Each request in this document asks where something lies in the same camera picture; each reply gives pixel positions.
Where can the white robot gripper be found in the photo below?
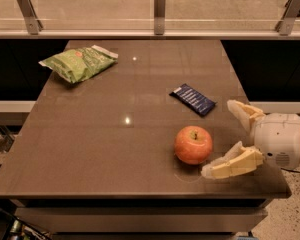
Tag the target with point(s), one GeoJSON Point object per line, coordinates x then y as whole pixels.
{"type": "Point", "coordinates": [278, 138]}

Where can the red apple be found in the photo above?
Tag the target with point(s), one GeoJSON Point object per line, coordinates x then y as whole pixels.
{"type": "Point", "coordinates": [193, 145]}

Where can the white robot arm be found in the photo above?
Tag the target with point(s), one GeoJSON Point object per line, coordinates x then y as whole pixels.
{"type": "Point", "coordinates": [275, 141]}

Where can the green jalapeno chip bag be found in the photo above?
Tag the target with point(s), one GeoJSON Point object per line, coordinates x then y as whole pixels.
{"type": "Point", "coordinates": [80, 64]}

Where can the dark blue snack bar wrapper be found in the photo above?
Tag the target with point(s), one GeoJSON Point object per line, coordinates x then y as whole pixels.
{"type": "Point", "coordinates": [193, 99]}

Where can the glass railing panel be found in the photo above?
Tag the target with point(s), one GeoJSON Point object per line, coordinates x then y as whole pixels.
{"type": "Point", "coordinates": [211, 15]}

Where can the right metal railing bracket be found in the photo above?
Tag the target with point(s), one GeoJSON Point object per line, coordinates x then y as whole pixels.
{"type": "Point", "coordinates": [292, 11]}

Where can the metal railing bracket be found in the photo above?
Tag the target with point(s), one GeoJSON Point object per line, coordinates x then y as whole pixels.
{"type": "Point", "coordinates": [292, 11]}
{"type": "Point", "coordinates": [159, 17]}
{"type": "Point", "coordinates": [32, 22]}

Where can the middle metal railing bracket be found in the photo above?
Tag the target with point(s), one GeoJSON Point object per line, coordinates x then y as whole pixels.
{"type": "Point", "coordinates": [159, 17]}

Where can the left metal railing bracket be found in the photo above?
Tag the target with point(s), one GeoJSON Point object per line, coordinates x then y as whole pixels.
{"type": "Point", "coordinates": [32, 22]}

